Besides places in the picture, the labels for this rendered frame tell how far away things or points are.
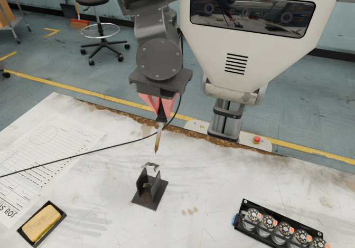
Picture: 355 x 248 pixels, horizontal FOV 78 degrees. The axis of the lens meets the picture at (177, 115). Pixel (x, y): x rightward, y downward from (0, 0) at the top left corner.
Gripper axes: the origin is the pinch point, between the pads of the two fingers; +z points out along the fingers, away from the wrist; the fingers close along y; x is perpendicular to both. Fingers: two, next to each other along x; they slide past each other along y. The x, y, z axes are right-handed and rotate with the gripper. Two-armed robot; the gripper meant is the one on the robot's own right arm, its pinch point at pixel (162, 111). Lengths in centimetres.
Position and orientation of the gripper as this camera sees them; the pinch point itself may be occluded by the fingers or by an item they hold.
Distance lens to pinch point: 45.7
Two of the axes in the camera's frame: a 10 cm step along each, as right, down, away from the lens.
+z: 0.0, 7.3, 6.8
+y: 9.4, 2.3, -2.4
